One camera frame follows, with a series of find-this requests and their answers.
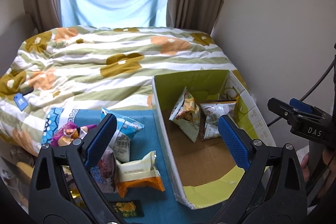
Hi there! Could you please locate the purple snack bag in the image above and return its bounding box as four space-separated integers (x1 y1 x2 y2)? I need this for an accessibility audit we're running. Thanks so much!
50 122 97 147

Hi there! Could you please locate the blue seal snack bag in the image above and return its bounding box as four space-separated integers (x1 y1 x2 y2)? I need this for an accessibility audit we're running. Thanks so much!
101 108 145 162

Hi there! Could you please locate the black lamp stand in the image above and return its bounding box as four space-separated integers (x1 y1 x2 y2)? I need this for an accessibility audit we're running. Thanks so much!
266 57 335 127

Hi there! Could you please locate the white triangular snack bag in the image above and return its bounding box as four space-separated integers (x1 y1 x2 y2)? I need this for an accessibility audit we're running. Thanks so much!
201 100 237 140

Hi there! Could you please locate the yellow foil snack packet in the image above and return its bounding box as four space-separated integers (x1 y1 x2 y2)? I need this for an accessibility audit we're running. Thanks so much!
68 179 87 209

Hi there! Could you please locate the white orange snack packet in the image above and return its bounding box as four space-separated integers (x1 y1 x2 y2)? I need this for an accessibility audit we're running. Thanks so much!
116 151 165 198

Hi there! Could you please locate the person's right hand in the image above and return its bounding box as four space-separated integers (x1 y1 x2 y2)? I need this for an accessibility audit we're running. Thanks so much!
301 153 310 182

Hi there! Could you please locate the grey headboard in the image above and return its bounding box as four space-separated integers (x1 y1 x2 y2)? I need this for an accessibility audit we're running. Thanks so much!
0 14 35 76

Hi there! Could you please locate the green cardboard box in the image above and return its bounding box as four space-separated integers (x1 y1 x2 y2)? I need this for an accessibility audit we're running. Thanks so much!
152 70 275 210

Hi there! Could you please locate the floral striped duvet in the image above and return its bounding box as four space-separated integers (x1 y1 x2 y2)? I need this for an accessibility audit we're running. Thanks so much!
1 26 240 155

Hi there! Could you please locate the maroon white snack bag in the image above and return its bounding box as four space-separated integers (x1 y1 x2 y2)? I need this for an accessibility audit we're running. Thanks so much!
90 147 117 193

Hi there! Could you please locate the dark green snack packet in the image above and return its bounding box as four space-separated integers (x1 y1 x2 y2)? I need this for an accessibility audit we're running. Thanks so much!
110 200 145 218

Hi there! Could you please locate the blue patterned table cloth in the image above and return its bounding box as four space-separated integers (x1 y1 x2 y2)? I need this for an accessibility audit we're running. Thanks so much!
41 107 227 224

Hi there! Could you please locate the corn snack bag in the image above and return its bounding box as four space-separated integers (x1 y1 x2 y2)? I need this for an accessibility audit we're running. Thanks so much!
169 86 201 143

